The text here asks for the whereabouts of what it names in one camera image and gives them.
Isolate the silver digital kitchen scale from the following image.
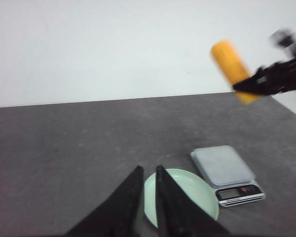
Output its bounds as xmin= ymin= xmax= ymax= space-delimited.
xmin=190 ymin=145 xmax=266 ymax=208

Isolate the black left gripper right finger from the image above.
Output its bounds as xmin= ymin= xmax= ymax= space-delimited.
xmin=155 ymin=165 xmax=231 ymax=237

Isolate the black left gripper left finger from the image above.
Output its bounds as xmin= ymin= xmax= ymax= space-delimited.
xmin=65 ymin=166 xmax=144 ymax=237

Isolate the yellow corn cob piece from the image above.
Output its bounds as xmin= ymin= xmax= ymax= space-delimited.
xmin=210 ymin=39 xmax=261 ymax=105

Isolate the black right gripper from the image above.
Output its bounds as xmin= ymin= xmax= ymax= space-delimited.
xmin=233 ymin=29 xmax=296 ymax=96

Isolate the light green plate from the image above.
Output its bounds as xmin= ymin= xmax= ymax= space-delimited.
xmin=136 ymin=168 xmax=220 ymax=229

